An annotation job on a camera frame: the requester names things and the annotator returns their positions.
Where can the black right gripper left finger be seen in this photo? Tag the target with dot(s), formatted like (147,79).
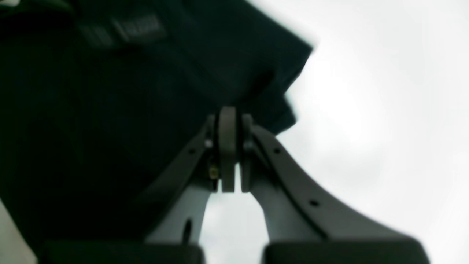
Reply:
(167,216)

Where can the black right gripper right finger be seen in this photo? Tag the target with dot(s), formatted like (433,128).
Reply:
(305,223)

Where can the black t-shirt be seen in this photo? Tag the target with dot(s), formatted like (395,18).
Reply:
(99,96)

